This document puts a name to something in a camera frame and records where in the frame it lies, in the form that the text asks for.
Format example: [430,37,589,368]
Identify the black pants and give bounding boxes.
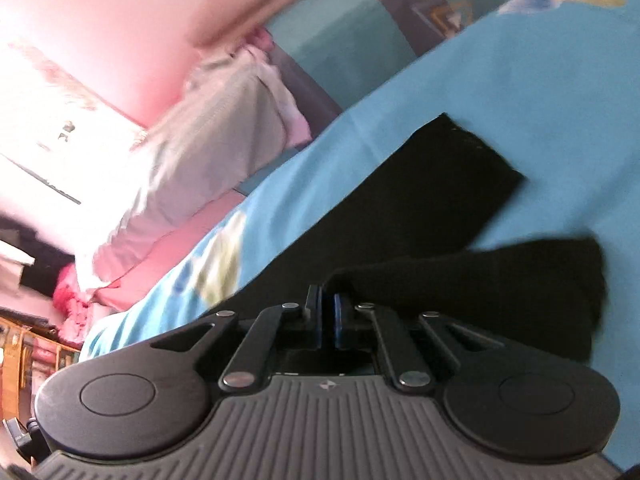
[224,115,606,362]

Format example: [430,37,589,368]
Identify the grey pillow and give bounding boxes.
[76,44,311,286]

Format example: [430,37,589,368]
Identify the pink blanket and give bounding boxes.
[89,188,249,313]

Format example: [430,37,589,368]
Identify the teal grey folded quilt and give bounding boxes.
[236,0,508,195]

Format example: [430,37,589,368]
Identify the wooden shelf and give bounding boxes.
[1,308,79,422]

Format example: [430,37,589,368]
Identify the blue floral bed sheet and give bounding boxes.
[81,0,639,466]

